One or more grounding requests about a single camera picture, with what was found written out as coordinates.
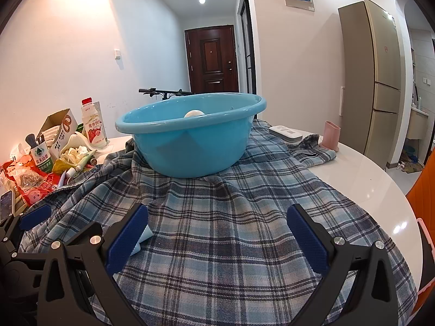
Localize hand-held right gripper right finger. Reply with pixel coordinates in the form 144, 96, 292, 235
286, 203, 398, 326

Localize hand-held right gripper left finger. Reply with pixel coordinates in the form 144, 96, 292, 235
37, 203, 150, 326

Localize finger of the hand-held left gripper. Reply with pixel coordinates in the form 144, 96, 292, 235
0, 205, 52, 265

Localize blue plastic basin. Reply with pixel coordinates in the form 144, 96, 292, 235
115, 93, 268, 178

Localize smartphone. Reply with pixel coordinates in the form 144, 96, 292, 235
0, 190, 16, 217

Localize red snack packets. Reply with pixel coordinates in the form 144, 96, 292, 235
0, 161, 63, 206

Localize green label plastic bottle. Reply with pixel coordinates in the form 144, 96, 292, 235
30, 146, 54, 174

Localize crumpled pale wrappers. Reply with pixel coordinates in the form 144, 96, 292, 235
62, 145, 89, 168

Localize pale green tube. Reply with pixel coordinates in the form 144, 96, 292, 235
75, 154, 98, 171

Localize blue plaid shirt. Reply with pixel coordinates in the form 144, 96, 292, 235
20, 119, 418, 326

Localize white curved dish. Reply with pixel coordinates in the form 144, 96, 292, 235
59, 132, 98, 158

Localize open cardboard box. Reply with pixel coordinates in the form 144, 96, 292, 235
36, 109, 81, 154

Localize pink cup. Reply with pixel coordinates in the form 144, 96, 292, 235
322, 121, 341, 153

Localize white rectangular case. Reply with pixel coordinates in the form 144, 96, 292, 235
269, 126, 303, 143

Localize red cap milk bottle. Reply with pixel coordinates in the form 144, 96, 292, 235
81, 98, 108, 149

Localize orange chair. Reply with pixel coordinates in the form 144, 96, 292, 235
406, 163, 435, 299

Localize black folding bicycle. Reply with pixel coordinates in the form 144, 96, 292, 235
139, 88, 196, 101

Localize white sink cabinet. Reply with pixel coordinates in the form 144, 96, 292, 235
407, 105, 429, 140

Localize beige refrigerator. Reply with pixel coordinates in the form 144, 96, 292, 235
338, 0, 416, 171

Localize brown entrance door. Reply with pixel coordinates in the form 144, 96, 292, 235
184, 25, 239, 94

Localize black framed glass door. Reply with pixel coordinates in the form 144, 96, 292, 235
239, 0, 256, 95

